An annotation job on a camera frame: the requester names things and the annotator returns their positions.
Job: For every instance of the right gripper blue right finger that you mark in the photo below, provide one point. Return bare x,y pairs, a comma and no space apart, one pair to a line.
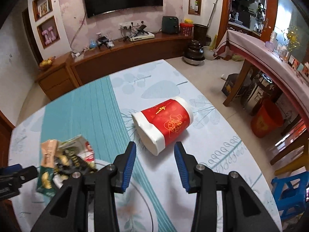
190,175

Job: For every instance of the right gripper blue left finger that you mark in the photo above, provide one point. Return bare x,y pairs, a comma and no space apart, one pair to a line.
124,164

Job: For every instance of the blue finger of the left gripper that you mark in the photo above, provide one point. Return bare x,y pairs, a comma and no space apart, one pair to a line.
10,169
26,174

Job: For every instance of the dark wrapper pile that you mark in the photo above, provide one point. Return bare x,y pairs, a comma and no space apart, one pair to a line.
60,159

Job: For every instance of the red white paper cup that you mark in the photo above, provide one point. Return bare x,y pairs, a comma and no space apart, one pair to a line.
160,125

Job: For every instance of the red plastic bucket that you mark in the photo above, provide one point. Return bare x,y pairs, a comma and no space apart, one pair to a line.
267,119

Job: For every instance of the blue plastic stool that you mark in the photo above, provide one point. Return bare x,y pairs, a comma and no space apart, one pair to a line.
290,194

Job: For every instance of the wooden tv cabinet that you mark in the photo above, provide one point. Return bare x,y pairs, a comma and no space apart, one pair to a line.
67,74

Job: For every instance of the black rice cooker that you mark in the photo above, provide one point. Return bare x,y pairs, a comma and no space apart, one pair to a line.
194,53

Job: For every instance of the fruit bowl on cabinet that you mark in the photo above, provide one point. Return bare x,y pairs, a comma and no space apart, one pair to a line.
46,64

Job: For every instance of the pink cloth side table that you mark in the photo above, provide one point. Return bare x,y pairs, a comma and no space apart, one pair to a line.
255,51

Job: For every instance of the white flat set-top box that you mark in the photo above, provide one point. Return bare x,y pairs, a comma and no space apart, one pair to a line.
141,36

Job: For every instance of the red plastic basket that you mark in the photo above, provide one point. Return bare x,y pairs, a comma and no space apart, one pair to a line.
186,29

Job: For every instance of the dark grey air fryer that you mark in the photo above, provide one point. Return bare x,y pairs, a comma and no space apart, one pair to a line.
170,25

